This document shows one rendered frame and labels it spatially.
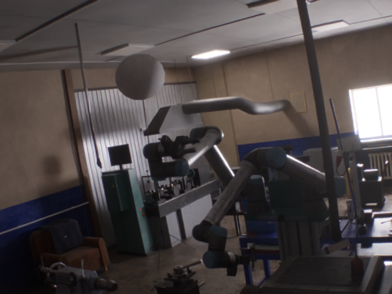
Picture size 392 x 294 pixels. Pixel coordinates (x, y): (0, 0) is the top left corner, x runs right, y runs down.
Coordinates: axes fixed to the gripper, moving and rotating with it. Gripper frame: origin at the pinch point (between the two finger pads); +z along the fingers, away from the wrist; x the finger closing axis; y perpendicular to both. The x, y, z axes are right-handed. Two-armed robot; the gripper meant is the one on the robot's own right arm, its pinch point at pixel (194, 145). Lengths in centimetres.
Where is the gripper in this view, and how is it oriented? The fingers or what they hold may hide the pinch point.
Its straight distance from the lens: 217.1
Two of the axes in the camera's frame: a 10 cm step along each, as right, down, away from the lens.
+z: 8.3, -0.9, -5.4
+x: -2.9, 7.7, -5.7
